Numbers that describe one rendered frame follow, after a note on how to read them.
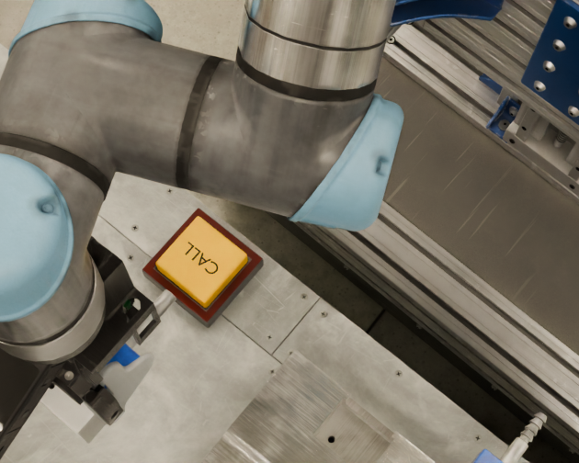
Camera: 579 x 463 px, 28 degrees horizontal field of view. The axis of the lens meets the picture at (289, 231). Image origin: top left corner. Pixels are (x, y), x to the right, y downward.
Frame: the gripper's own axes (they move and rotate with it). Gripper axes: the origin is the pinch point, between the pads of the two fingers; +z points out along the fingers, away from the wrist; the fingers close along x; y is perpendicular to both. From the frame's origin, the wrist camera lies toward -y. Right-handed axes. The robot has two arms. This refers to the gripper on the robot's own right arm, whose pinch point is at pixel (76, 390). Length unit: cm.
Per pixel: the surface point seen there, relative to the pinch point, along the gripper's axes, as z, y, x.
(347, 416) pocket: 8.7, 13.2, -16.8
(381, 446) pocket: 8.7, 13.1, -20.5
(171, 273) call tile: 11.3, 13.6, 3.6
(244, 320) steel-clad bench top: 15.0, 15.1, -3.6
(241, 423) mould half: 6.0, 6.7, -10.6
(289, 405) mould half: 6.0, 10.4, -12.7
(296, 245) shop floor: 95, 44, 13
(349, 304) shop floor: 95, 42, 0
